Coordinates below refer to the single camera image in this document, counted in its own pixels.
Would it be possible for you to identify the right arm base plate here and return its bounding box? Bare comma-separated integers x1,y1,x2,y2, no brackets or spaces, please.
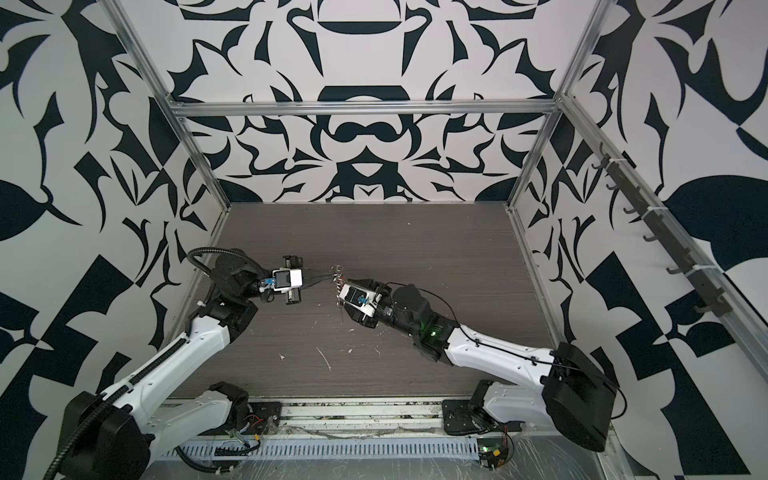
441,399,524,436

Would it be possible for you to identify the small circuit board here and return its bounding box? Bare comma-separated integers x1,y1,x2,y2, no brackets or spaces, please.
478,436,515,470

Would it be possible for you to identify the aluminium front rail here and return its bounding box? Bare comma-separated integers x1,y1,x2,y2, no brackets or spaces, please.
113,395,601,438

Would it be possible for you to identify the silver keyring chain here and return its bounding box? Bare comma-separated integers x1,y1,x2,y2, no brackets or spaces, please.
328,265,349,310

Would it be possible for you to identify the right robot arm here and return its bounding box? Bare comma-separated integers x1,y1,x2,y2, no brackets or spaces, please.
337,279,620,452

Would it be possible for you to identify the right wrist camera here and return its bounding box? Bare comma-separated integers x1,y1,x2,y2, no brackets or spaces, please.
340,283,378,317

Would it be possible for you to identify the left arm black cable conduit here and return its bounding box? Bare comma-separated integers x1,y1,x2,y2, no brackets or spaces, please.
41,245,271,480

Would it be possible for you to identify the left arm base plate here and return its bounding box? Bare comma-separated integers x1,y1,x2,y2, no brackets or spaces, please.
190,398,282,436

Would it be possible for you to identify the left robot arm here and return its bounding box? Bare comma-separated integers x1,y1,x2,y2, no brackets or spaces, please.
44,247,332,479

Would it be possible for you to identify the white slotted cable duct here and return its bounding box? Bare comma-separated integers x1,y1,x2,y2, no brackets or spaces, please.
181,437,482,461

